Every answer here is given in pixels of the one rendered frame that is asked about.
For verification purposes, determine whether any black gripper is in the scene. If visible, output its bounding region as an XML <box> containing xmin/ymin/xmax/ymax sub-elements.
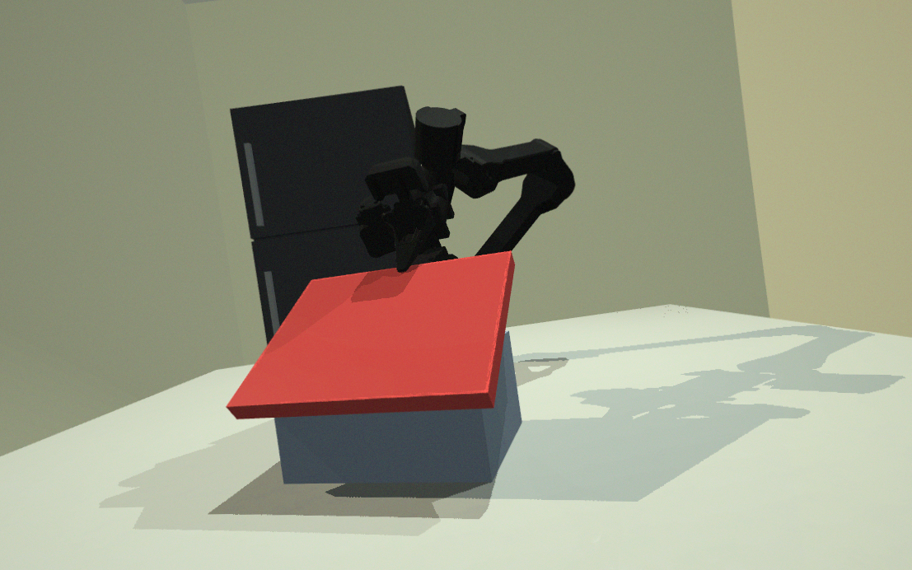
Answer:
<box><xmin>365</xmin><ymin>157</ymin><xmax>458</xmax><ymax>273</ymax></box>

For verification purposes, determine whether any red lid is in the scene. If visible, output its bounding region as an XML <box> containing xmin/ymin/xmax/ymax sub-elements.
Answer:
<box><xmin>226</xmin><ymin>251</ymin><xmax>515</xmax><ymax>420</ymax></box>

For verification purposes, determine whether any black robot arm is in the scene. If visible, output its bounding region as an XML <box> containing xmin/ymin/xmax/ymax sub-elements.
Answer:
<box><xmin>355</xmin><ymin>106</ymin><xmax>576</xmax><ymax>258</ymax></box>

